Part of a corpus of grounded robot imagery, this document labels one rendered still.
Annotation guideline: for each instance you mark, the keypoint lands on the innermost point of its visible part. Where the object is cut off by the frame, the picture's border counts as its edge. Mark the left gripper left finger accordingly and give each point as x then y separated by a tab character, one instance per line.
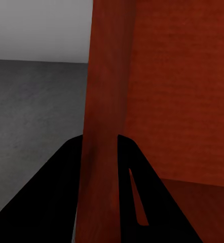
44	210

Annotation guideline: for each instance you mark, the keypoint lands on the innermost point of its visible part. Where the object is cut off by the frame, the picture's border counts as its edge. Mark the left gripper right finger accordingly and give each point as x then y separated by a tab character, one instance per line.
167	223

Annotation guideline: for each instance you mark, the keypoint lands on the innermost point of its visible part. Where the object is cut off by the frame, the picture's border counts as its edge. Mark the storage box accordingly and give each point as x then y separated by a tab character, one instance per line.
156	76

